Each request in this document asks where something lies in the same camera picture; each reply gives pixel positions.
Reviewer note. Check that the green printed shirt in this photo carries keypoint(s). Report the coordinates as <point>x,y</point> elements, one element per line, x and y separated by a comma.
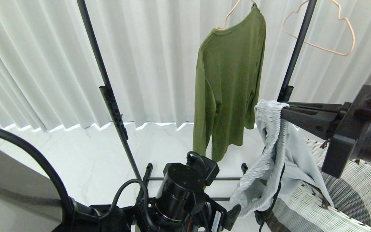
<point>230,80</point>

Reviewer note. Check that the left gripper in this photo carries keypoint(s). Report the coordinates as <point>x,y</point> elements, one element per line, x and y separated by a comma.
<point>219,222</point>

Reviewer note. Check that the black clothes rack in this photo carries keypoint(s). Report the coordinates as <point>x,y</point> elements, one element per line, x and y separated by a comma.
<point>108,93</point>

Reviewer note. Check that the white laundry basket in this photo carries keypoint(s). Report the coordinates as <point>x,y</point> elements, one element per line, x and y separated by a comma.
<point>349,199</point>

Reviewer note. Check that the white curtain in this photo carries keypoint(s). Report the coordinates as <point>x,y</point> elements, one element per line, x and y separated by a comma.
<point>156,64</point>

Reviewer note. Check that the pink clothes hanger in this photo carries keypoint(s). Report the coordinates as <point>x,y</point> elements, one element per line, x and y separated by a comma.
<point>324,48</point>
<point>230,13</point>

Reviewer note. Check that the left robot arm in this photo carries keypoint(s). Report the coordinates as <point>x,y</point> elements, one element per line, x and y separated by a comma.
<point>11,187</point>

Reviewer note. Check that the pale grey shorts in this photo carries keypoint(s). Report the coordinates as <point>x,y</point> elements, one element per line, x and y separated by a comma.
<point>269,135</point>

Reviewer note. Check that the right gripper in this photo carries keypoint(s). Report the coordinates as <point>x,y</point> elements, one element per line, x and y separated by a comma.
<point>366,138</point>

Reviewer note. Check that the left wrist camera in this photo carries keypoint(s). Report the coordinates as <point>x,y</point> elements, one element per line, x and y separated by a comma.
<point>209,170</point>

